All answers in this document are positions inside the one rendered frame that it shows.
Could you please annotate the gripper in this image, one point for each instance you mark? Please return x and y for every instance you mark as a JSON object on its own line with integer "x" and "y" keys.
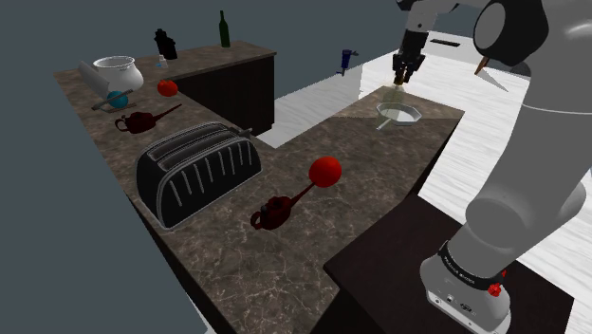
{"x": 412, "y": 45}

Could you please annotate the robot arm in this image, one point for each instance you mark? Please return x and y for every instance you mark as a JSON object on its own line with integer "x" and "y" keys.
{"x": 545, "y": 152}

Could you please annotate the grey octagonal pan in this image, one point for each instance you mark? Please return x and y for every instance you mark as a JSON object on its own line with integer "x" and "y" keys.
{"x": 401, "y": 114}

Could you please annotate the large red tomato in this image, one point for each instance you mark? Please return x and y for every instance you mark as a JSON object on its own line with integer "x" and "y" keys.
{"x": 325, "y": 171}

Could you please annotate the green wine bottle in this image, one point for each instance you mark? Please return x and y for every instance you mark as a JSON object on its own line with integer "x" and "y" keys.
{"x": 224, "y": 32}

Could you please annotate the dark red oil can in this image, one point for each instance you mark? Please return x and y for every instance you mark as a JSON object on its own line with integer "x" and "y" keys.
{"x": 276, "y": 212}
{"x": 141, "y": 121}

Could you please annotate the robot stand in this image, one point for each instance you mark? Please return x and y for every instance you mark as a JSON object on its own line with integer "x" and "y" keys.
{"x": 388, "y": 273}

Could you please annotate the black toaster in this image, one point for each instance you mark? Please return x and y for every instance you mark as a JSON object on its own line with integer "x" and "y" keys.
{"x": 199, "y": 173}

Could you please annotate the small red tomato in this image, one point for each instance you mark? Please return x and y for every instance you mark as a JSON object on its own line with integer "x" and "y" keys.
{"x": 167, "y": 88}

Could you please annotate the small white bottle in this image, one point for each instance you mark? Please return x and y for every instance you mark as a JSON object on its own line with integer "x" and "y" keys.
{"x": 162, "y": 62}

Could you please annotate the white pot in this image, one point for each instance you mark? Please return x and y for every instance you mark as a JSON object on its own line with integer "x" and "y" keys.
{"x": 121, "y": 73}

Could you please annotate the teal ball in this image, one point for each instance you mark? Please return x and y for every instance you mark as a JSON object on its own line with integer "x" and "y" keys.
{"x": 118, "y": 100}

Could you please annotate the grey slanted board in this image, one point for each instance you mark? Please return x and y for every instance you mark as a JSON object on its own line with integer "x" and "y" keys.
{"x": 92, "y": 77}

